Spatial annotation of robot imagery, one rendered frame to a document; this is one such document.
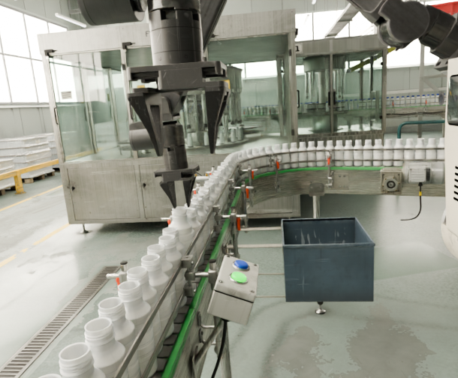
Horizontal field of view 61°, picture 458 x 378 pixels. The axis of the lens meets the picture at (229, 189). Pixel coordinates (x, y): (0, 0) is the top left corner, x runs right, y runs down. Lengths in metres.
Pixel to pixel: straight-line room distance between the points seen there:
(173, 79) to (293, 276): 1.11
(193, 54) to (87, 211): 4.61
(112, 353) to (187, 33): 0.42
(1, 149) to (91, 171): 5.51
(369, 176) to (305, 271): 1.31
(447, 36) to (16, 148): 9.52
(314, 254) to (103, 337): 0.96
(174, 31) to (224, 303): 0.50
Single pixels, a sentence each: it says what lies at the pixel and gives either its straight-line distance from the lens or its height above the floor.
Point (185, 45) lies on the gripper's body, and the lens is 0.44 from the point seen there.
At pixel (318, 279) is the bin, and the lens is 1.45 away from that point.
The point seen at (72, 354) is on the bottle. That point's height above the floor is 1.15.
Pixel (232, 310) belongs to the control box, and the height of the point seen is 1.07.
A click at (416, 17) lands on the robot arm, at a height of 1.59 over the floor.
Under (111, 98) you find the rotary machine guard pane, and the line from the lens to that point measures 4.70.
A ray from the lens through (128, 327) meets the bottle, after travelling 0.65.
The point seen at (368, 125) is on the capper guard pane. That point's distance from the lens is 6.40.
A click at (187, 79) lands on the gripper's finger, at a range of 0.43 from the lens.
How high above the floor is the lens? 1.45
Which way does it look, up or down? 12 degrees down
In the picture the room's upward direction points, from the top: 4 degrees counter-clockwise
